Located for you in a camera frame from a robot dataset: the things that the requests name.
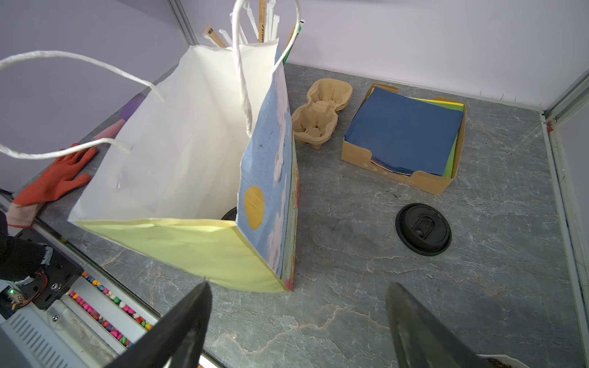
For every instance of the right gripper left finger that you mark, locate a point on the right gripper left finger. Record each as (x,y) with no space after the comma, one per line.
(178,338)

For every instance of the red handled tool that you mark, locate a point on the red handled tool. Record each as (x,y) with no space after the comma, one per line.
(59,179)

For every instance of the dark blue paper napkin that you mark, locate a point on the dark blue paper napkin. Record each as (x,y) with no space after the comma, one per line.
(405,135)

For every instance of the black cup lid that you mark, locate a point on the black cup lid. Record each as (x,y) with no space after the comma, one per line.
(423,229)

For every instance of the green wrapped straw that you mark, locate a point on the green wrapped straw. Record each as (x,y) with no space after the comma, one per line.
(294,34)

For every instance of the cardboard tray with napkins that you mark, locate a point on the cardboard tray with napkins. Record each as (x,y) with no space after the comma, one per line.
(420,180)

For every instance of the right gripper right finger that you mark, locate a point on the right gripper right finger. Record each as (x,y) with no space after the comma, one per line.
(420,339)

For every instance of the brown pulp cup carrier stack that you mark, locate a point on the brown pulp cup carrier stack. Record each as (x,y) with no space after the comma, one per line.
(315,122)

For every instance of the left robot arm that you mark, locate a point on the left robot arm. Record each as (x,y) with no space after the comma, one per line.
(19,258)

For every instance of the green paper gift bag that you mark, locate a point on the green paper gift bag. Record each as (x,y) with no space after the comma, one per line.
(214,135)

